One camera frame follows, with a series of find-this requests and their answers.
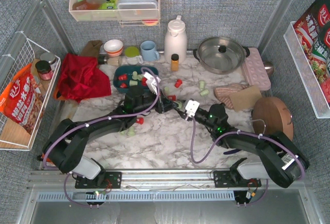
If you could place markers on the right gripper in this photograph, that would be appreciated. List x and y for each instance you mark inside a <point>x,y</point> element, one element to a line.
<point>185,114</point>

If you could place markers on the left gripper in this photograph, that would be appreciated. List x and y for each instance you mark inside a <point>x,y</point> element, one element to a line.
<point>162,104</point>

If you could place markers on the green capsule low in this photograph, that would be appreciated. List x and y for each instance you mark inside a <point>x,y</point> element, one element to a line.
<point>179,104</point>

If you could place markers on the red capsule number two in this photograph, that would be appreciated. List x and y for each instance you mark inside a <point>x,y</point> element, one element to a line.
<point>172,97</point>

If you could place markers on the green capsule cluster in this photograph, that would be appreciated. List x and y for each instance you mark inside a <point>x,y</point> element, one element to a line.
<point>204,92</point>

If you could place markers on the green capsule bottom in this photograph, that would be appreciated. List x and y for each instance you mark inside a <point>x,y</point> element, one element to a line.
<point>133,83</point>

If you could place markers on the green capsule mid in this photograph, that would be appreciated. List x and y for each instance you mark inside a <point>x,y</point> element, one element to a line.
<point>134,74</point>
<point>131,131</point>

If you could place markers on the teal storage basket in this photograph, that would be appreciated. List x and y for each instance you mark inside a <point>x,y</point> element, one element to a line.
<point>129,69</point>

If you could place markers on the brown cardboard sheet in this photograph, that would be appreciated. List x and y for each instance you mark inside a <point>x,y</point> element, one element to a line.
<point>245,98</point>

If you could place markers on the red cloth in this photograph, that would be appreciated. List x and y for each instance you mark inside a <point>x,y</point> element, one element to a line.
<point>80,79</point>

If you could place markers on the brown cloth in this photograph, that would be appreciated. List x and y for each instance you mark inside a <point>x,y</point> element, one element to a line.
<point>92,49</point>

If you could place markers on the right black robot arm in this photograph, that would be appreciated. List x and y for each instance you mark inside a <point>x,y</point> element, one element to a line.
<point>282,160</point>

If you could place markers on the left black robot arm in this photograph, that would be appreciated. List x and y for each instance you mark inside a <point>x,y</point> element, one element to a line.
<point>66,145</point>

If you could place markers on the red capsule two lower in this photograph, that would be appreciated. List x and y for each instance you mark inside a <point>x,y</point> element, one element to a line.
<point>140,120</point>

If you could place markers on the orange spice jar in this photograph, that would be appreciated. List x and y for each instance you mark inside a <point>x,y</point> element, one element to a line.
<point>174,62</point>

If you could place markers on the blue mug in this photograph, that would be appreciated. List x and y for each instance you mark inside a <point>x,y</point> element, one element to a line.
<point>149,52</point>

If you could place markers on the green lid white cup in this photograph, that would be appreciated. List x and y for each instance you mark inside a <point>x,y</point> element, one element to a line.
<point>133,56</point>

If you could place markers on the purple knife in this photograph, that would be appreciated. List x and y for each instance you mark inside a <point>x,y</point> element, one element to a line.
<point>231,152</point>

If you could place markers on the white thermos jug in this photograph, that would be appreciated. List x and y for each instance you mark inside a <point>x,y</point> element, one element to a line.
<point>176,40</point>

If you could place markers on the clear glass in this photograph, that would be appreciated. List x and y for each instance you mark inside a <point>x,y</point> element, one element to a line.
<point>114,61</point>

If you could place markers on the steel pot with lid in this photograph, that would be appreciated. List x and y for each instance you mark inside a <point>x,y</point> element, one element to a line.
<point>221,55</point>

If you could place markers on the white orange striped bowl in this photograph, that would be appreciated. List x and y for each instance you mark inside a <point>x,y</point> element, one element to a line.
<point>113,47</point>

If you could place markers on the pink egg tray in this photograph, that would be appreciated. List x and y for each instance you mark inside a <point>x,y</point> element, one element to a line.
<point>254,71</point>

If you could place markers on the round wooden board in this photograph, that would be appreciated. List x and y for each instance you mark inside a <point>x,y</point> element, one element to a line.
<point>269,115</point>

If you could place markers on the steel ladle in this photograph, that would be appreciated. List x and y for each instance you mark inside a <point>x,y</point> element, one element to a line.
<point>269,68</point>

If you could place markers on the clear plastic containers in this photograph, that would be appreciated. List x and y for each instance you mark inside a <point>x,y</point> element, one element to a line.
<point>137,9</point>

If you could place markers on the orange tray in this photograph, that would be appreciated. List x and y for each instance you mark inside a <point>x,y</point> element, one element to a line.
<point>58,96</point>

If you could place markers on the silver lid jar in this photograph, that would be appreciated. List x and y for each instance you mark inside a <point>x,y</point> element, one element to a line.
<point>50,58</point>

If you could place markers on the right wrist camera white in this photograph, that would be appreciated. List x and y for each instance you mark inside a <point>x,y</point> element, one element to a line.
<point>190,107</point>

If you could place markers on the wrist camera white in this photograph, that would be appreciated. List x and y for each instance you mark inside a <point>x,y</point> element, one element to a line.
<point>152,82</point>
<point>190,107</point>

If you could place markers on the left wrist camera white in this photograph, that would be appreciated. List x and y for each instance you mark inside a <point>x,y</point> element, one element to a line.
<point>152,82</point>

